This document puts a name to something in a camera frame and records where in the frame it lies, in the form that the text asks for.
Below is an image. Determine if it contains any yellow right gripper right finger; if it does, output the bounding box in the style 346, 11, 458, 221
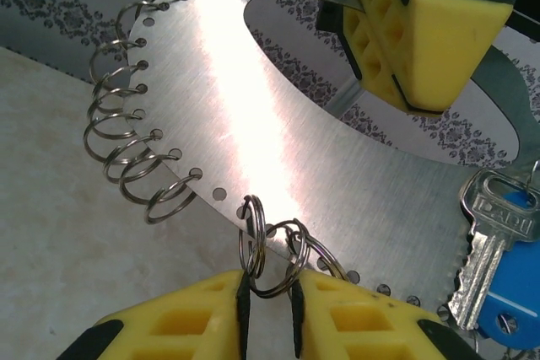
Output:
289, 271, 493, 360

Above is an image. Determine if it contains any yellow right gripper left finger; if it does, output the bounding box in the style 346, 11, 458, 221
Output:
54, 269, 255, 360

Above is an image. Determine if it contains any blue key tag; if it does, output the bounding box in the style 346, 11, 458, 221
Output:
476, 190, 540, 342

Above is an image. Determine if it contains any silver key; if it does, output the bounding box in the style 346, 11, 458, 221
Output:
446, 168, 533, 332

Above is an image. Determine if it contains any steel oval keyring plate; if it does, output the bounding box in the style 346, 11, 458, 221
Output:
126, 0, 540, 336

